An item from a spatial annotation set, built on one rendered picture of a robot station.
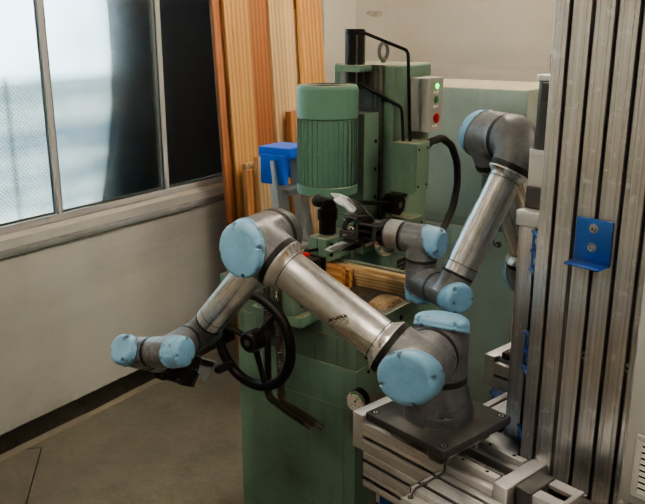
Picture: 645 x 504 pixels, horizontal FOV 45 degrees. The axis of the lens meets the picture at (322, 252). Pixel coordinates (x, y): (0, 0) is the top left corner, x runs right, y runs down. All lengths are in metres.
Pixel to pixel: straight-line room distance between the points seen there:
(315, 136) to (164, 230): 1.64
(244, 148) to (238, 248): 2.24
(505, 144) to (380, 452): 0.75
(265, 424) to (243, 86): 1.86
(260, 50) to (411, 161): 1.81
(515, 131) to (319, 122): 0.59
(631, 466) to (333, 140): 1.13
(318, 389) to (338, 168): 0.64
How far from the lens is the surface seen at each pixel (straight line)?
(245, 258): 1.57
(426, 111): 2.37
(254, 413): 2.48
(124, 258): 3.53
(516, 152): 1.81
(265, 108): 3.98
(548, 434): 1.73
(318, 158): 2.17
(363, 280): 2.25
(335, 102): 2.15
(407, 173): 2.31
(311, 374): 2.26
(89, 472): 3.19
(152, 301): 3.70
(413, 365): 1.47
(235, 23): 3.77
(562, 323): 1.62
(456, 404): 1.66
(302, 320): 2.10
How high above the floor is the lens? 1.62
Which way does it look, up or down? 16 degrees down
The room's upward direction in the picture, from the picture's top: straight up
